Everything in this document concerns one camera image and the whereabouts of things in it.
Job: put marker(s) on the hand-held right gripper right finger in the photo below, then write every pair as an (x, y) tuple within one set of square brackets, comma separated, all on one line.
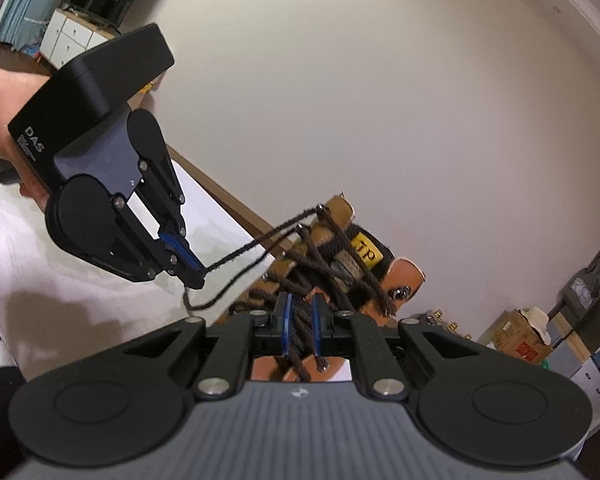
[(320, 325)]

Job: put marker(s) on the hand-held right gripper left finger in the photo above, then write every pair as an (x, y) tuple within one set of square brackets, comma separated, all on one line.
[(286, 325)]

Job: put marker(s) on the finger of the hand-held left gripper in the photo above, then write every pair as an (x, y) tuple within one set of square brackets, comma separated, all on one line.
[(170, 260), (167, 195)]

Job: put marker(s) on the dark brown shoelace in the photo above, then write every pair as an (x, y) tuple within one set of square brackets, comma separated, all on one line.
[(302, 320)]

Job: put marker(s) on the person's left hand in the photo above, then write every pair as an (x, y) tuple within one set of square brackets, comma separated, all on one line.
[(0, 110)]

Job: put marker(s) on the white drawer cabinet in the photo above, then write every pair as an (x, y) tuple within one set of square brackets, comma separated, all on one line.
[(70, 35)]

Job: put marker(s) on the cluster of cooking oil bottles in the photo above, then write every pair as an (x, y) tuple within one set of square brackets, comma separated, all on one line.
[(445, 327)]

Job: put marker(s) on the cardboard box with red label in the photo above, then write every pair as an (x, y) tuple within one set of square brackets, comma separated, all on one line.
[(510, 340)]

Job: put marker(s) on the straw hat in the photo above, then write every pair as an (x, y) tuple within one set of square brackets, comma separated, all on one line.
[(536, 320)]

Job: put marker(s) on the white and dark wall cabinet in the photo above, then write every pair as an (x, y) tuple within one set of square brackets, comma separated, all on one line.
[(595, 385)]

